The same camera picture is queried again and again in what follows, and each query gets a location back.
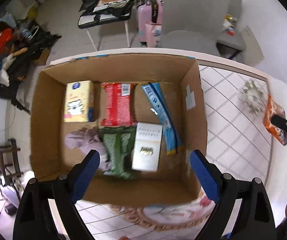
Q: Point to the grey chair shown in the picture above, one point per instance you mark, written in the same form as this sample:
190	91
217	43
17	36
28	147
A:
236	42
193	10

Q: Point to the dark wooden stool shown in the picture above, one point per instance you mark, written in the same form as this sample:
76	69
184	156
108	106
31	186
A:
13	155

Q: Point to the white card packet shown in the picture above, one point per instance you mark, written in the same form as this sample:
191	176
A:
147	152

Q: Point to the yellow bag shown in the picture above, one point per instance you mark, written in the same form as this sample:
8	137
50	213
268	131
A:
33	12

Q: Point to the small red white item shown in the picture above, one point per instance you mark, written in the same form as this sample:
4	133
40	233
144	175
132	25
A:
231	32

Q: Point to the small brown cardboard box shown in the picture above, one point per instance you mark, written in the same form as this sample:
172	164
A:
42	56

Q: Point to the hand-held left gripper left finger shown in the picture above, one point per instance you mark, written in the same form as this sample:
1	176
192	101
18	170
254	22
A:
86	175

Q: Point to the white cloth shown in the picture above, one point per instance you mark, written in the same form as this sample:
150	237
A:
5	75

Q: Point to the long blue packet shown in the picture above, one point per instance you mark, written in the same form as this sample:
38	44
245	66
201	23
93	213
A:
162	110

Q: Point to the white tissue pack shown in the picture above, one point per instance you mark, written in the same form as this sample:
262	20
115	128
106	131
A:
226	23

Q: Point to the pink suitcase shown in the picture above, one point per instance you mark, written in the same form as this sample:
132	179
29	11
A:
146	12

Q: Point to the stack of papers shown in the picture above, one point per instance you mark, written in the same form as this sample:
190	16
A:
113	1

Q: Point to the red snack packet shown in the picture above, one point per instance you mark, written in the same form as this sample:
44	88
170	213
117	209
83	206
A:
118	105

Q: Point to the orange panda snack packet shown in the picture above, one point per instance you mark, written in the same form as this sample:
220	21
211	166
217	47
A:
269	107

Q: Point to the printed cardboard box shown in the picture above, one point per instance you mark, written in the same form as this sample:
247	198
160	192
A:
173	75

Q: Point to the green packet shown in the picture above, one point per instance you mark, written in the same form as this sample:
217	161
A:
118	150

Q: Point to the clear floral packet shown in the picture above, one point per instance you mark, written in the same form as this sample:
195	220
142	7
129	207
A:
252	97

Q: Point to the black folder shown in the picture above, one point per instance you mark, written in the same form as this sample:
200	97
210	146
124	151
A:
89	3

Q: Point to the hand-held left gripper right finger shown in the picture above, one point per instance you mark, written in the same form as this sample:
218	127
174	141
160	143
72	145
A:
204	177

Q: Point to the lilac soft cloth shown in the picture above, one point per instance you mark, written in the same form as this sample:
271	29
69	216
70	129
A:
83	140

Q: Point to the yellow tissue pack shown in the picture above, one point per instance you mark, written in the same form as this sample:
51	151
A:
77	102

